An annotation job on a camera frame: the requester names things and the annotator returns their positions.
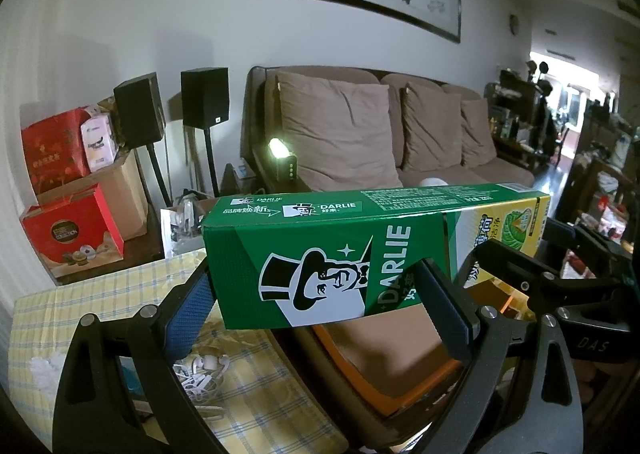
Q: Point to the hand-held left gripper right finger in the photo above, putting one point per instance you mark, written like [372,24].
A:
[442,309]

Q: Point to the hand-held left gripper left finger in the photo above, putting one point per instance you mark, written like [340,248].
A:
[192,319]

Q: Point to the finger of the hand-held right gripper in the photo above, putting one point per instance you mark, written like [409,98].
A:
[590,259]
[500,269]

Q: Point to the orange cardboard box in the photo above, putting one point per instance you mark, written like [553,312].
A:
[400,349]

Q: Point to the green toothpaste box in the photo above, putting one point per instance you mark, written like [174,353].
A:
[325,234]

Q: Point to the white feather duster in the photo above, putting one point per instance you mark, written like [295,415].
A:
[47,370]

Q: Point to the open box of clutter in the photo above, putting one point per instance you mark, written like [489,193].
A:
[182,224]

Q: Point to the white nail lamp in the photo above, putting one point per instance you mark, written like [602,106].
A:
[432,182]

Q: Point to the yellow checked tablecloth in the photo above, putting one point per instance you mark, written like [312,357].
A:
[60,324]

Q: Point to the small brown cushion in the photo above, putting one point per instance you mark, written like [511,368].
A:
[477,133]

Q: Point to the brown cardboard box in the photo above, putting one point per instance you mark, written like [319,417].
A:
[125,194]

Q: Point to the red gift bag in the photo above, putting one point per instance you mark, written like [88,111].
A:
[70,234]

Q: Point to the medium brown cushion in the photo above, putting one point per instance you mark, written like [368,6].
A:
[432,128]

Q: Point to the cluttered dark shelf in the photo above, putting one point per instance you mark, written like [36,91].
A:
[520,108]

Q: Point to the black night light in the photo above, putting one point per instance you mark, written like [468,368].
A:
[282,158]

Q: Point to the pink white carton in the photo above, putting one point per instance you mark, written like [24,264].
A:
[100,143]

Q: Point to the large brown cushion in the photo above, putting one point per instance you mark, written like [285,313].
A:
[340,128]

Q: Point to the black speaker on stand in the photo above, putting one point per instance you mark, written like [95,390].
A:
[137,108]
[205,96]

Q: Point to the red gift box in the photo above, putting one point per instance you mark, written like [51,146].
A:
[55,148]

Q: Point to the brown sofa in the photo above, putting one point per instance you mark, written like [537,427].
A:
[380,78]

